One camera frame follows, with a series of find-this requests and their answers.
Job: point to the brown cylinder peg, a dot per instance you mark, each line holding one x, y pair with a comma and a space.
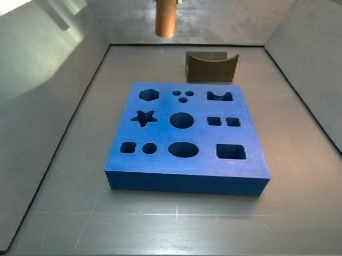
165, 18

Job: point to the blue shape-sorting board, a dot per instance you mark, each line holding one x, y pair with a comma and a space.
186, 140

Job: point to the black curved peg holder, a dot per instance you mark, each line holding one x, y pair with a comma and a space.
210, 66

